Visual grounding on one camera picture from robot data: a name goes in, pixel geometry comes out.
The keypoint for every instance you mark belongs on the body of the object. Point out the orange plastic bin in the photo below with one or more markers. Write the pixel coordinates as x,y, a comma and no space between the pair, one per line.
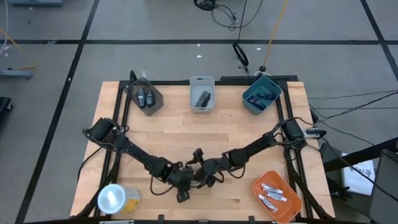
286,208

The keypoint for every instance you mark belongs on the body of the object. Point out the black floor object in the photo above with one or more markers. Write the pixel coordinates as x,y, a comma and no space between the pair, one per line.
4,107

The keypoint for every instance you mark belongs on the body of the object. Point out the blue packets pair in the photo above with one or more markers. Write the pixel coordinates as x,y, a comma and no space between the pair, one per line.
257,102

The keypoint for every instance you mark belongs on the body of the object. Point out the blue snack packets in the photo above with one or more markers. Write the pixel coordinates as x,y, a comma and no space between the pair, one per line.
267,96

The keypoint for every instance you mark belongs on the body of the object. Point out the white yellow wipes canister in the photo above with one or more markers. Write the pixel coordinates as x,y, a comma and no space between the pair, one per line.
116,199

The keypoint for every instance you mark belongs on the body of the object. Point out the white toothpaste tube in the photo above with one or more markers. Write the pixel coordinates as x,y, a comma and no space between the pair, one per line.
275,196
271,188
267,203

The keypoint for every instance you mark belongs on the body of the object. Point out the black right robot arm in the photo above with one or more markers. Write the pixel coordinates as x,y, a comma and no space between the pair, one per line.
255,147

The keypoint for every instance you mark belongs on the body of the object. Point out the black slanted beam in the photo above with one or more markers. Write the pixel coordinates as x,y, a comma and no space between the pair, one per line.
360,156

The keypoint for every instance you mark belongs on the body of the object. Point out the smoky transparent grey bin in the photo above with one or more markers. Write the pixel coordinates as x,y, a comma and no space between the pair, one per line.
155,104

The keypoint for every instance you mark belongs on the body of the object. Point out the small black white camera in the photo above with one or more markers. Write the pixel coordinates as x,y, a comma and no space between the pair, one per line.
314,133

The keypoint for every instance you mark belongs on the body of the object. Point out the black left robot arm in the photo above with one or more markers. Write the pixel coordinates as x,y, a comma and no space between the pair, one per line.
136,152

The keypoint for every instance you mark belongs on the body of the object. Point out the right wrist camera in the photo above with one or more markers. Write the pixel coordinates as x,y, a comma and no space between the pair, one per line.
198,154

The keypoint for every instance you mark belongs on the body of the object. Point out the teal plastic bin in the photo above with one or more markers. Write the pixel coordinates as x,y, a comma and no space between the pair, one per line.
248,105

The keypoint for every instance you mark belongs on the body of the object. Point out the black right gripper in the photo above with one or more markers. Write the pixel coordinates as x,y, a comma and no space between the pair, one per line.
211,172

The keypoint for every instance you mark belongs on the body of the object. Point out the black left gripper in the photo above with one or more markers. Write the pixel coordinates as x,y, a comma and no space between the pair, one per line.
182,180

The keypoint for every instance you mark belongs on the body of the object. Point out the black table edge clamp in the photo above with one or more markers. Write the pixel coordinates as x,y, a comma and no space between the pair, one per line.
160,219
251,219

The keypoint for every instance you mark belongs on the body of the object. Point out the small black stand foot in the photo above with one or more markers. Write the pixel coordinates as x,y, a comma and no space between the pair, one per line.
263,68

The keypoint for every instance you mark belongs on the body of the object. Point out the white printed paper box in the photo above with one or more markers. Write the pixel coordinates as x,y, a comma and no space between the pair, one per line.
357,177

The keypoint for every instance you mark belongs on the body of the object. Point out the grey cabinet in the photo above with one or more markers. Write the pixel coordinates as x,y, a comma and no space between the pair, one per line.
385,189

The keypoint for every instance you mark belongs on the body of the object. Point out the light grey plastic bin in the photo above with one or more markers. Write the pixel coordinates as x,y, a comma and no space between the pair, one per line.
202,85

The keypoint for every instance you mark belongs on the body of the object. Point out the grey-blue stand base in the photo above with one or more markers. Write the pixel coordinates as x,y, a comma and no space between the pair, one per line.
15,74
34,2

